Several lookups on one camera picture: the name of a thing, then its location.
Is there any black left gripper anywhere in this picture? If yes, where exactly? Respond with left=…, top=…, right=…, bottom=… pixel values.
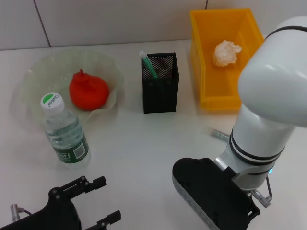
left=0, top=176, right=122, bottom=230

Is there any clear green-label water bottle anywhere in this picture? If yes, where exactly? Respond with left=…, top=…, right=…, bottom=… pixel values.
left=39, top=92, right=90, bottom=168

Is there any orange-red toy orange fruit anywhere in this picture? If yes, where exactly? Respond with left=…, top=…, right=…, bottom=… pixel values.
left=69, top=69, right=110, bottom=111

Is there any grey glitter pen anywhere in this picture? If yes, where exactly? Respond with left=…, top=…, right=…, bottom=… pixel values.
left=210, top=128, right=230, bottom=142

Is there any mint green utility knife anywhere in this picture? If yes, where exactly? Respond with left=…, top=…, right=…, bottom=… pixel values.
left=139, top=50, right=159, bottom=79

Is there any white paper ball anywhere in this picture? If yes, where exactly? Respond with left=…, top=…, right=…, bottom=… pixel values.
left=213, top=40, right=242, bottom=68

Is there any black mesh pen holder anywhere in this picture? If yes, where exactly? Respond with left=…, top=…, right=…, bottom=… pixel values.
left=141, top=52, right=180, bottom=114

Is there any wavy clear glass fruit plate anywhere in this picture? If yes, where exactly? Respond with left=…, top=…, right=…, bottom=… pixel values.
left=23, top=49, right=125, bottom=130

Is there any yellow plastic storage bin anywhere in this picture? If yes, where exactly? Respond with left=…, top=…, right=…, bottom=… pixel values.
left=189, top=8, right=266, bottom=111

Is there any grey left gripper cable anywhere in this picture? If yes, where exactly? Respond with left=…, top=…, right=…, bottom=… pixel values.
left=10, top=203, right=32, bottom=220

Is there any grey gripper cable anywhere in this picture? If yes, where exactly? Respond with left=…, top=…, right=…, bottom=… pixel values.
left=10, top=203, right=32, bottom=220
left=251, top=176, right=273, bottom=209

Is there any grey right gripper cable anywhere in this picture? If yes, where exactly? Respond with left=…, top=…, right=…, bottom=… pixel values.
left=251, top=176, right=273, bottom=209

